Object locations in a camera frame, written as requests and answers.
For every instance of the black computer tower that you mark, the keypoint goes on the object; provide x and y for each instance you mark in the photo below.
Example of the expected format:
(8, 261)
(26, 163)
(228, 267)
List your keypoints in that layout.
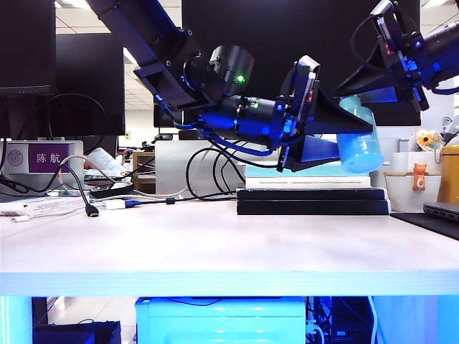
(351, 322)

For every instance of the black laptop corner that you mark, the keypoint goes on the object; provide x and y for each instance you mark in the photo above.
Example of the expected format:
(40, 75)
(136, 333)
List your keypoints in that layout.
(443, 211)

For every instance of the teal book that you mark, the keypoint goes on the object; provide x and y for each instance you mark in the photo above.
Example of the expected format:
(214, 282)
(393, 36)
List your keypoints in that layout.
(258, 171)

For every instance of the white printed cardboard box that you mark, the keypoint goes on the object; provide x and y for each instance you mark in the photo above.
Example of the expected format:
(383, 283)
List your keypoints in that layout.
(46, 206)

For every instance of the yellow canister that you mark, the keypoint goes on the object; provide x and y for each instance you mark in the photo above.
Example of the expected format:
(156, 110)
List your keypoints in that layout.
(451, 175)

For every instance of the black desk mat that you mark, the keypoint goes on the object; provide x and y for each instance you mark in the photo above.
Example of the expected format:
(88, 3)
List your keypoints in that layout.
(423, 224)

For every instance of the translucent teal sprayer lid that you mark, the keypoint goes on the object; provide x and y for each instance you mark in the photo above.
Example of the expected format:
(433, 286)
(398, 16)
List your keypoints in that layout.
(349, 103)

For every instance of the white office partition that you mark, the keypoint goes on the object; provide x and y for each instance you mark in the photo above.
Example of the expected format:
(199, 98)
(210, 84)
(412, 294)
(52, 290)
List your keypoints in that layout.
(437, 114)

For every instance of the thin black flat box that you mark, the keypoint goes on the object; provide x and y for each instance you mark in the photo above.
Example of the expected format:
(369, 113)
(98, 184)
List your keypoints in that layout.
(330, 195)

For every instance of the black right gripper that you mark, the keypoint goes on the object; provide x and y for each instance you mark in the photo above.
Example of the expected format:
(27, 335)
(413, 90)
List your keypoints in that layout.
(409, 64)

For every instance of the white book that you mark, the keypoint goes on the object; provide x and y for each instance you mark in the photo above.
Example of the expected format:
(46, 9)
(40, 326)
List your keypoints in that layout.
(322, 182)

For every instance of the white plastic bottle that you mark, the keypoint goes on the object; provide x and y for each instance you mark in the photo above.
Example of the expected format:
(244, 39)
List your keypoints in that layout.
(104, 159)

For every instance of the orange cat figurine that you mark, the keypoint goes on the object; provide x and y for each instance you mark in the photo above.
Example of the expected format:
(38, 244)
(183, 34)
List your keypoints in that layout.
(419, 179)

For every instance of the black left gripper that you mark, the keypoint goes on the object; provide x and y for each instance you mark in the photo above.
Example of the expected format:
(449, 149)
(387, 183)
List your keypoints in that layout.
(292, 122)

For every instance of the black bag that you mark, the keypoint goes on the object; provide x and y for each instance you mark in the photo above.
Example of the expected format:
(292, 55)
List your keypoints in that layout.
(77, 333)

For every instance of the purple name sign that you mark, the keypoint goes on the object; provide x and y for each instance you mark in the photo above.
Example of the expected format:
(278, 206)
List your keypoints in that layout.
(48, 158)
(77, 157)

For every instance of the thick black flat box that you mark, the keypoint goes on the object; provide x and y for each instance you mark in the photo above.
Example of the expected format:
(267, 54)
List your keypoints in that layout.
(330, 208)

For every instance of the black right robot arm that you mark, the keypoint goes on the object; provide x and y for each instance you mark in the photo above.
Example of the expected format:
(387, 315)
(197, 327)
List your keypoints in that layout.
(441, 46)

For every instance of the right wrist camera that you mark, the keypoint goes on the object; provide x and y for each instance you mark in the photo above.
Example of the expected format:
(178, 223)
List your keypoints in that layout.
(384, 18)

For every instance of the blue drawer cabinet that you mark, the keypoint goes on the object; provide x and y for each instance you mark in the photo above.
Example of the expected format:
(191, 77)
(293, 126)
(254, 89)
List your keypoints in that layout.
(220, 322)

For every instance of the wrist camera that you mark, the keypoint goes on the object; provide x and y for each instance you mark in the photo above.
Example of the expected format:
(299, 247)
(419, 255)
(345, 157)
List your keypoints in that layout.
(307, 68)
(384, 18)

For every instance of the black monitor with thin bezel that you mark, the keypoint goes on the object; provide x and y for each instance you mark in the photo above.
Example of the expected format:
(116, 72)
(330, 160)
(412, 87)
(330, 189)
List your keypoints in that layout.
(25, 43)

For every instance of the small white USB adapter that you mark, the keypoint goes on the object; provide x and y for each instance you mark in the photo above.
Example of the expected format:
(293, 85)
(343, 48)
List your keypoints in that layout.
(21, 219)

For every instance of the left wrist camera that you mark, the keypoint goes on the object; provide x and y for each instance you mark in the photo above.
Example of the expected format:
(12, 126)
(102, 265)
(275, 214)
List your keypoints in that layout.
(307, 68)

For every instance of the teal spray bottle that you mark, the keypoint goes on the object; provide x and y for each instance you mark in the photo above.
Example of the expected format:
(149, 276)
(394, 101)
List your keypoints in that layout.
(362, 150)

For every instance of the orange flower plush toy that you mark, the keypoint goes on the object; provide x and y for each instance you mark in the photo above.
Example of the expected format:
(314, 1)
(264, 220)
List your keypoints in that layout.
(426, 140)

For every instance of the white video adapter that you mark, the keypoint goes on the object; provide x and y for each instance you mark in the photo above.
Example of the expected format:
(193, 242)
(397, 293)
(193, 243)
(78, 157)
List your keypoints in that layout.
(114, 205)

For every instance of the brown wooden cabinet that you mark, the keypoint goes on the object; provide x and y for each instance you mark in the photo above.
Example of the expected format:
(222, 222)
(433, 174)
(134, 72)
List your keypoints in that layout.
(143, 172)

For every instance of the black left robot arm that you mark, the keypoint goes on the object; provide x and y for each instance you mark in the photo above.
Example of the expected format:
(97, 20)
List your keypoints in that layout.
(143, 36)

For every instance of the white ceramic pot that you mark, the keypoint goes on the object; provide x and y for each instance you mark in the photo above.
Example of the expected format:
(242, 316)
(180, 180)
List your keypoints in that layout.
(401, 197)

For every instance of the large black AOC monitor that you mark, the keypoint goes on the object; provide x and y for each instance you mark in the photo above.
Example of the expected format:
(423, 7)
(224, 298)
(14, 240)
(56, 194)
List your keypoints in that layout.
(272, 28)

